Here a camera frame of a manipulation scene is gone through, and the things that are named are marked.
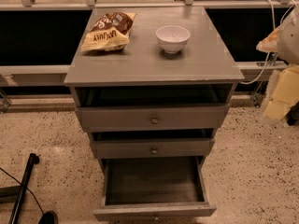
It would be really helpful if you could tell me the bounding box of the grey bottom drawer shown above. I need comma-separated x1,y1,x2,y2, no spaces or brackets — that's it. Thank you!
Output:
93,157,216,221

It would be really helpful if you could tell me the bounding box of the grey drawer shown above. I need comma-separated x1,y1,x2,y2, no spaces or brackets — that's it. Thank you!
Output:
93,157,216,221
76,105,229,133
90,129,215,159

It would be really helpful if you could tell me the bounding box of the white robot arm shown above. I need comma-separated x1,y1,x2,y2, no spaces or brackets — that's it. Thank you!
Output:
256,7,299,123

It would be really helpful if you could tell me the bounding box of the grey wooden drawer cabinet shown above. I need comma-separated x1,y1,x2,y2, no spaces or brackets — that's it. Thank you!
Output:
64,6,246,173

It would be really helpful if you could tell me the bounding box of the grey top drawer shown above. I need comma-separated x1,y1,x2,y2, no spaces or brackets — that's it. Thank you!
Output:
76,105,229,133

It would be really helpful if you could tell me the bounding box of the grey middle drawer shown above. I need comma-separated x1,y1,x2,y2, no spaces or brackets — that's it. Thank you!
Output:
90,129,215,159

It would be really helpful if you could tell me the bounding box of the white ceramic bowl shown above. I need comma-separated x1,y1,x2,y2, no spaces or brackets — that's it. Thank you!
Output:
156,25,191,54

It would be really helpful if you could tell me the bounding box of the yellow brown chip bag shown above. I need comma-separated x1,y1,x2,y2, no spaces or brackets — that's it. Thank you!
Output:
81,12,136,51

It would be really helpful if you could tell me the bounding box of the black stand pole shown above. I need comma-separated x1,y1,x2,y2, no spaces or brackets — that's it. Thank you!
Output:
0,153,39,224

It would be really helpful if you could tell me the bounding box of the black round foot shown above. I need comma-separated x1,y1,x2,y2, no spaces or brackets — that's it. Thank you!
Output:
38,211,58,224

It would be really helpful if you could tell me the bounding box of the metal railing frame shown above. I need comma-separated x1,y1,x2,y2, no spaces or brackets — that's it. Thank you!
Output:
0,0,299,114

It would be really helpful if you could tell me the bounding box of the thin black floor cable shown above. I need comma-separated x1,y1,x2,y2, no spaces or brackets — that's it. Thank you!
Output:
0,167,45,217

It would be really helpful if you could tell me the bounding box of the white hanging cable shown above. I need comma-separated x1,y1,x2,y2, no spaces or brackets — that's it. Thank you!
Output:
238,0,297,86

